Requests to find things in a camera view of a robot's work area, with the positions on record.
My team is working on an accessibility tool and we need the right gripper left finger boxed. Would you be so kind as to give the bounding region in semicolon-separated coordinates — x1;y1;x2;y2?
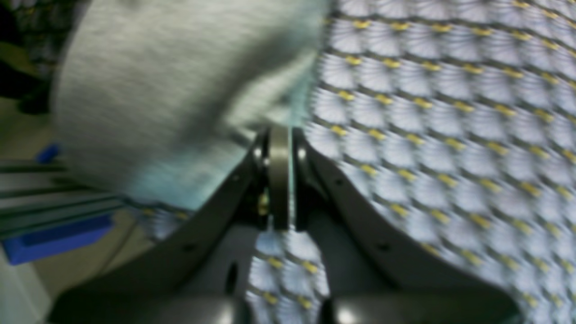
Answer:
48;126;291;324

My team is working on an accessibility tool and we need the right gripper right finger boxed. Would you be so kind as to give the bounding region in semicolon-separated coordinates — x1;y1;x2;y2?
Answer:
291;129;524;324

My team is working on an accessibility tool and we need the grey T-shirt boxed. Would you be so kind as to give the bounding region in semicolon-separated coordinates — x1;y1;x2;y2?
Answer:
52;0;330;210

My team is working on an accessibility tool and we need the fan-patterned purple tablecloth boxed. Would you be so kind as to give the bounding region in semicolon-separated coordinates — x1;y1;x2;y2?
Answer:
135;0;576;324

